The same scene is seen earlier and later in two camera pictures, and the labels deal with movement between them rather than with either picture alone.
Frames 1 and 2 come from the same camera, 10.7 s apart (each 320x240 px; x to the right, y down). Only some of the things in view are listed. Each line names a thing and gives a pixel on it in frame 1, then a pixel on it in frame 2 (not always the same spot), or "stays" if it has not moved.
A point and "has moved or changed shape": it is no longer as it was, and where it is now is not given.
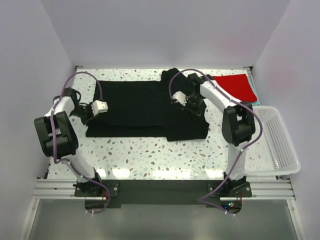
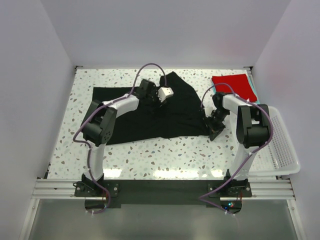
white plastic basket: x=274 y=153 stays
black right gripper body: x=195 y=104 -> x=215 y=122
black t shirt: x=140 y=108 has moved or changed shape
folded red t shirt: x=238 y=85 stays
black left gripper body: x=85 y=113 -> x=153 y=100
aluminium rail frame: x=272 y=190 stays
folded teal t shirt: x=257 y=102 stays
